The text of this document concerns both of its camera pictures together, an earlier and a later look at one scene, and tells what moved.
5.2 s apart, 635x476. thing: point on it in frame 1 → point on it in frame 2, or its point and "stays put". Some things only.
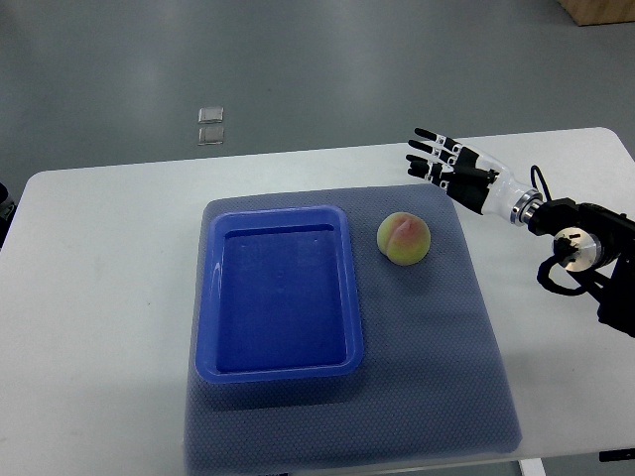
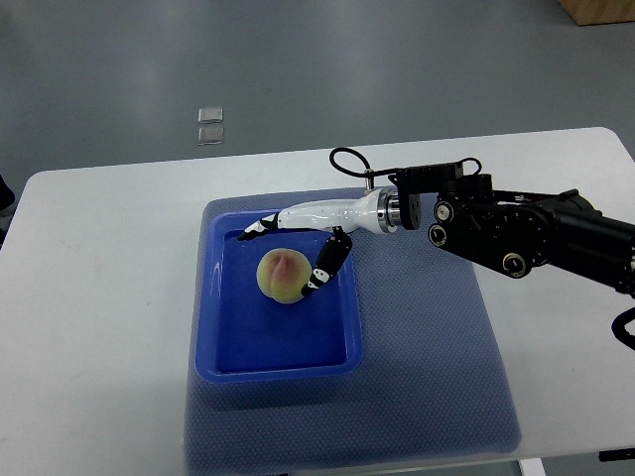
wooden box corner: [596, 12] stays put
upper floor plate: [213, 114] stays put
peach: [404, 238] → [282, 275]
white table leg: [531, 467] stays put
